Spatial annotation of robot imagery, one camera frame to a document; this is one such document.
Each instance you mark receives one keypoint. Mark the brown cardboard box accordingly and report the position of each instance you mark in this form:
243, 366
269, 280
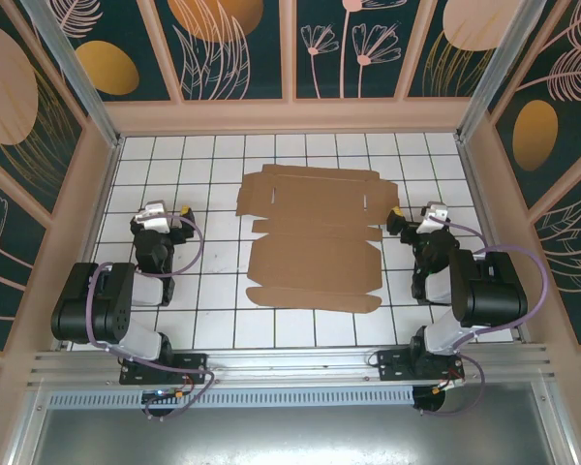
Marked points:
310, 252

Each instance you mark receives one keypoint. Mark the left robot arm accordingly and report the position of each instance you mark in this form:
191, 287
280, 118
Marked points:
111, 310

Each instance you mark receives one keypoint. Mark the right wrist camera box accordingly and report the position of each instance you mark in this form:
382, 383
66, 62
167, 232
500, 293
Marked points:
436, 211

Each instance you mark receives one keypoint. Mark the grey metal panel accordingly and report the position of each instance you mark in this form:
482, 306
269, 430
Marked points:
290, 436

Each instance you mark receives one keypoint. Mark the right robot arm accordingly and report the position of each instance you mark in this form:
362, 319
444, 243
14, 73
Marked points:
489, 295

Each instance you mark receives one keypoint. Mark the aluminium frame post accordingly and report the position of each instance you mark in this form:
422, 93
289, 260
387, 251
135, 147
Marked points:
493, 72
77, 72

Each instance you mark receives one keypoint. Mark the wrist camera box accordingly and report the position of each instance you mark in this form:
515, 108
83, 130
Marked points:
436, 211
152, 215

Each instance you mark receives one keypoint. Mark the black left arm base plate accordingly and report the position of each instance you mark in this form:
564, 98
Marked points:
193, 365

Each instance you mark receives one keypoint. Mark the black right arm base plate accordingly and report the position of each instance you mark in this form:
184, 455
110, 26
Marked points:
392, 368

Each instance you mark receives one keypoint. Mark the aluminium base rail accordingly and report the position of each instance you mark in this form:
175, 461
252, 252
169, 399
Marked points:
290, 363

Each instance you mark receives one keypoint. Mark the aluminium table edge rail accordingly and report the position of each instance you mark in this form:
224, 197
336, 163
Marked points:
478, 194
97, 218

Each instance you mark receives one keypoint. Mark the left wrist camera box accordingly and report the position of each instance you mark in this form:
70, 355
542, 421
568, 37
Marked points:
152, 215

